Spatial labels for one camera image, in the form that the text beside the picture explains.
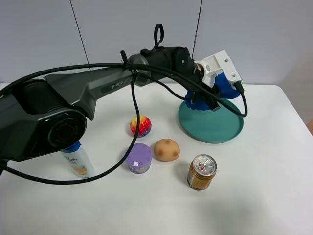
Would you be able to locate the gold drink can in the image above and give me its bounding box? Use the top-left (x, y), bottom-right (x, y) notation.
top-left (187, 154), bottom-right (217, 190)

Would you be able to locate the red yellow ball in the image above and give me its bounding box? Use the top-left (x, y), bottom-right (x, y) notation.
top-left (130, 115), bottom-right (152, 138)

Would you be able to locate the purple lidded jar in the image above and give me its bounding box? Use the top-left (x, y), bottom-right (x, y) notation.
top-left (126, 143), bottom-right (153, 174)

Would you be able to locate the teal round tray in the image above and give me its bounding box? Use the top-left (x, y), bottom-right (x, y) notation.
top-left (178, 102), bottom-right (244, 144)

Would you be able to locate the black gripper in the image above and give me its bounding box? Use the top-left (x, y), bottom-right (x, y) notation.
top-left (193, 62), bottom-right (207, 85)

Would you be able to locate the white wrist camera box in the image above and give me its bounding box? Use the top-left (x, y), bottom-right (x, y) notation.
top-left (196, 50), bottom-right (242, 88)

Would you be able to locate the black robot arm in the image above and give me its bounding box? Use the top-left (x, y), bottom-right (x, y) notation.
top-left (0, 47), bottom-right (204, 162)

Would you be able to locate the white bottle blue cap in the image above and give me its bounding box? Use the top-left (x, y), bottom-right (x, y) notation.
top-left (60, 141), bottom-right (96, 179)

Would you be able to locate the tan potato toy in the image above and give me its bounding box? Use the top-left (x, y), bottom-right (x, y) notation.
top-left (154, 139), bottom-right (180, 162)

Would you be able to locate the blue cloth bundle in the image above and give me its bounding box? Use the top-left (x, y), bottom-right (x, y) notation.
top-left (185, 73), bottom-right (240, 111)

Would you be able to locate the black cable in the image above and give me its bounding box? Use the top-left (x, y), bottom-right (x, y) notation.
top-left (0, 23), bottom-right (248, 186)

